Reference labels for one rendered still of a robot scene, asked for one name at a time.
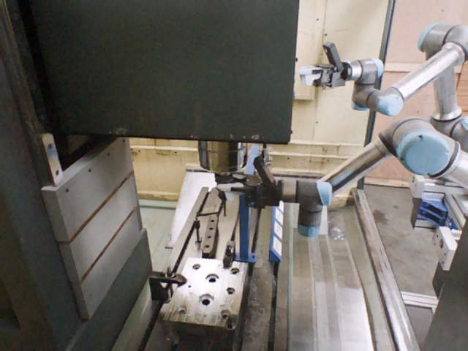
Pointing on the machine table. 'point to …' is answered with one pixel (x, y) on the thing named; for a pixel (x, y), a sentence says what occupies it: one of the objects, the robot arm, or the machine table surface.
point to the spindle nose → (222, 156)
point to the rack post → (244, 235)
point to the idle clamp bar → (210, 238)
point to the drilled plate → (190, 319)
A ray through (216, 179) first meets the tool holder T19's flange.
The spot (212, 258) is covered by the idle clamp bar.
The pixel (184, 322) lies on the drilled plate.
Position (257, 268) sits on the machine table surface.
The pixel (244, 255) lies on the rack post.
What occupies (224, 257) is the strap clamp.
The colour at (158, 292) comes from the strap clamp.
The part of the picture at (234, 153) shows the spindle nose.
